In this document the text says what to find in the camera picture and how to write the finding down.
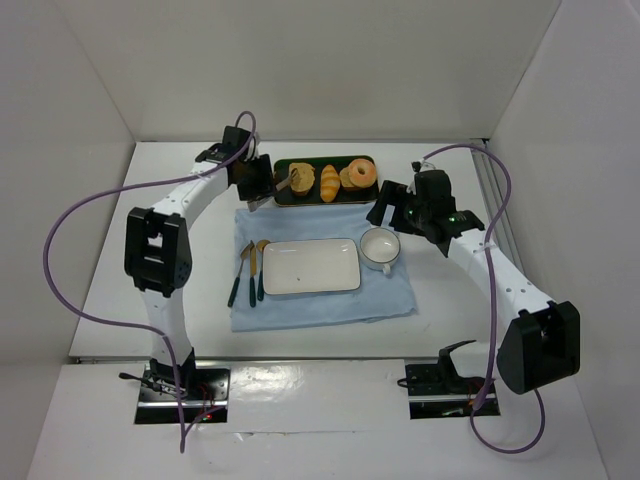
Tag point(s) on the white cup black rim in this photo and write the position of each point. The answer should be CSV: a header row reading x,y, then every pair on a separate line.
x,y
379,249

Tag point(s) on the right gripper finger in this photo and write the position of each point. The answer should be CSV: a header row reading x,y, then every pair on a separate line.
x,y
401,218
390,194

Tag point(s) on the small brown bread piece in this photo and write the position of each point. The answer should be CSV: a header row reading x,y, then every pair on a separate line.
x,y
346,180

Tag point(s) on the white rectangular plate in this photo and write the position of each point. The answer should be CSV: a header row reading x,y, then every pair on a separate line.
x,y
311,266

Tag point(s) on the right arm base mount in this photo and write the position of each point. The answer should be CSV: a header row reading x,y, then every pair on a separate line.
x,y
436,390

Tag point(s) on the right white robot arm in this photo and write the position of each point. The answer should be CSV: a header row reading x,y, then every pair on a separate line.
x,y
541,344

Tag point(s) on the steel kitchen tongs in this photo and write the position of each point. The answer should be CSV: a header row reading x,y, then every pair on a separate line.
x,y
256,204

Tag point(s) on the gold spoon green handle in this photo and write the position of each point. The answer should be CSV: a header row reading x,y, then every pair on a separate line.
x,y
261,245

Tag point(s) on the aluminium rail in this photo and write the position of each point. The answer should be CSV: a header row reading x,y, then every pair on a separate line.
x,y
493,188

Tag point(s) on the golden croissant roll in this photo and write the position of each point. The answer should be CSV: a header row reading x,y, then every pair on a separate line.
x,y
330,184

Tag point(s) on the pink glazed donut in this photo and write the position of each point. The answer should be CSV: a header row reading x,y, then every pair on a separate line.
x,y
362,173

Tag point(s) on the brown bread slice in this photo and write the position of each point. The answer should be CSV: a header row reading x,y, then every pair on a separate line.
x,y
302,178

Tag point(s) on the dark green tray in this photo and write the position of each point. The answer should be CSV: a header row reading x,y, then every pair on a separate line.
x,y
287,198

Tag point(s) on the gold knife green handle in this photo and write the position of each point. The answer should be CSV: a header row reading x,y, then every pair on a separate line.
x,y
253,270

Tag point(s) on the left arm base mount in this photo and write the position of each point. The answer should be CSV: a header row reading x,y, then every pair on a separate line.
x,y
206,399

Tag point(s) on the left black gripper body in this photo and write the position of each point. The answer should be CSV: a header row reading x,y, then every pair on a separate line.
x,y
261,177

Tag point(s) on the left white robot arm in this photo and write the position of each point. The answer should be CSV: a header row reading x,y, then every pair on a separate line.
x,y
158,254

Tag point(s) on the gold fork green handle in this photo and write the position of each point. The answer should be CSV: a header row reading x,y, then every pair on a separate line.
x,y
243,256

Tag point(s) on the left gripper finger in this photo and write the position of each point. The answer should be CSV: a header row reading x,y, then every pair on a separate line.
x,y
248,187
263,182

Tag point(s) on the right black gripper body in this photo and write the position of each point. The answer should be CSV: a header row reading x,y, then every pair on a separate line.
x,y
391,205

